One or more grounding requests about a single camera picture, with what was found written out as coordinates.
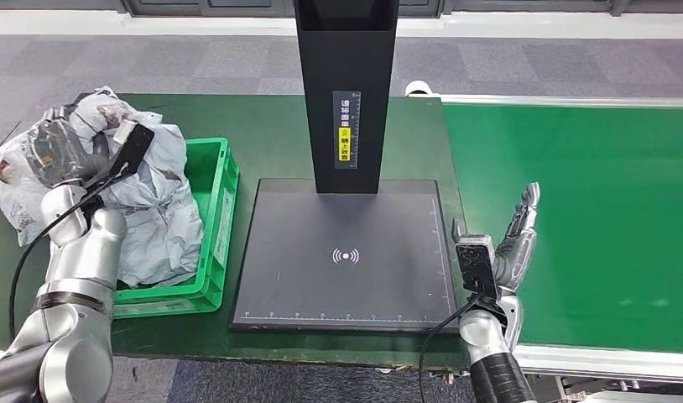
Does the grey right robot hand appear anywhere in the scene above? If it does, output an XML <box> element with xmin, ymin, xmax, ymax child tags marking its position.
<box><xmin>451</xmin><ymin>182</ymin><xmax>542</xmax><ymax>295</ymax></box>

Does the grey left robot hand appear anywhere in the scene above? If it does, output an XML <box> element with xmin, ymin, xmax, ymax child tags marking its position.
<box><xmin>25</xmin><ymin>118</ymin><xmax>108</xmax><ymax>189</ymax></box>

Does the small pale parcel bag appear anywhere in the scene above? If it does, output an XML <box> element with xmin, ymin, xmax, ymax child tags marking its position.
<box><xmin>69</xmin><ymin>92</ymin><xmax>188</xmax><ymax>191</ymax></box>

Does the grey parcel bag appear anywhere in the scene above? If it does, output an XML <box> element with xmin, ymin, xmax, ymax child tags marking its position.
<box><xmin>99</xmin><ymin>166</ymin><xmax>206</xmax><ymax>289</ymax></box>

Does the pale left wrist box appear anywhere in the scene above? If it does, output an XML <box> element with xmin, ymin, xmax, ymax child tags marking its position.
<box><xmin>39</xmin><ymin>182</ymin><xmax>92</xmax><ymax>247</ymax></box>

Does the pale wrist box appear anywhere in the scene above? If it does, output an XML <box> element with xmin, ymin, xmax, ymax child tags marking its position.
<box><xmin>497</xmin><ymin>293</ymin><xmax>525</xmax><ymax>353</ymax></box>
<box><xmin>39</xmin><ymin>182</ymin><xmax>92</xmax><ymax>247</ymax></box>

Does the pale right wrist box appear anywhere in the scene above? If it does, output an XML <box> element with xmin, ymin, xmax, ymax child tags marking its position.
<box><xmin>497</xmin><ymin>293</ymin><xmax>525</xmax><ymax>353</ymax></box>

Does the white parcel with black print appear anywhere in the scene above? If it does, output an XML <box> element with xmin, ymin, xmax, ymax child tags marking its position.
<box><xmin>0</xmin><ymin>141</ymin><xmax>50</xmax><ymax>248</ymax></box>

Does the green conveyor belt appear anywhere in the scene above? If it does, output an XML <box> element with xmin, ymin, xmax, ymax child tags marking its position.
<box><xmin>442</xmin><ymin>103</ymin><xmax>683</xmax><ymax>354</ymax></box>

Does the white conveyor roller cap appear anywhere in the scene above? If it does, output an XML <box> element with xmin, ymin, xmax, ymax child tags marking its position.
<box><xmin>405</xmin><ymin>80</ymin><xmax>437</xmax><ymax>98</ymax></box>

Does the black inbound scanner machine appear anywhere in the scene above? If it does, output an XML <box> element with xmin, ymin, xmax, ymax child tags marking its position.
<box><xmin>229</xmin><ymin>0</ymin><xmax>461</xmax><ymax>335</ymax></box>

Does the green plastic crate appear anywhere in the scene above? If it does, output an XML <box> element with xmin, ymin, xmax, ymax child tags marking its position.
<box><xmin>112</xmin><ymin>137</ymin><xmax>242</xmax><ymax>320</ymax></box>

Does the yellow and black scanner label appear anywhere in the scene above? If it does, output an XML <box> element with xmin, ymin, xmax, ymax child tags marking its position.
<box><xmin>332</xmin><ymin>90</ymin><xmax>362</xmax><ymax>170</ymax></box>

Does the dark green table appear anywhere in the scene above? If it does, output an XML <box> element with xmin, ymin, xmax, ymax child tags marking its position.
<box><xmin>0</xmin><ymin>93</ymin><xmax>471</xmax><ymax>371</ymax></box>

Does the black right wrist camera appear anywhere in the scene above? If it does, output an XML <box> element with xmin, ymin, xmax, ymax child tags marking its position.
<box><xmin>455</xmin><ymin>235</ymin><xmax>499</xmax><ymax>301</ymax></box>

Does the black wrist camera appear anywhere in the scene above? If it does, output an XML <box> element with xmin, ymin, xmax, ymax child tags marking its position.
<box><xmin>455</xmin><ymin>235</ymin><xmax>499</xmax><ymax>301</ymax></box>
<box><xmin>88</xmin><ymin>122</ymin><xmax>156</xmax><ymax>187</ymax></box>

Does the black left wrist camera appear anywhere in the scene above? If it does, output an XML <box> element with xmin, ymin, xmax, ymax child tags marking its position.
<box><xmin>88</xmin><ymin>122</ymin><xmax>156</xmax><ymax>187</ymax></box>

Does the aluminium conveyor frame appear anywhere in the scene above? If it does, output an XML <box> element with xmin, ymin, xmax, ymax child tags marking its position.
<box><xmin>438</xmin><ymin>94</ymin><xmax>683</xmax><ymax>403</ymax></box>

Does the black right camera cable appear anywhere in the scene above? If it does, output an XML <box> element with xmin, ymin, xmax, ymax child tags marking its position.
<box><xmin>418</xmin><ymin>295</ymin><xmax>482</xmax><ymax>403</ymax></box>

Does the black camera cable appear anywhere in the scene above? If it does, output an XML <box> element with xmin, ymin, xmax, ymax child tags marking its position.
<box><xmin>418</xmin><ymin>295</ymin><xmax>482</xmax><ymax>403</ymax></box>
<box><xmin>8</xmin><ymin>166</ymin><xmax>132</xmax><ymax>340</ymax></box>

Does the black left camera cable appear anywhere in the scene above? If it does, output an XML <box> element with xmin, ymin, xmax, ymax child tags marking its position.
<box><xmin>8</xmin><ymin>166</ymin><xmax>132</xmax><ymax>340</ymax></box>

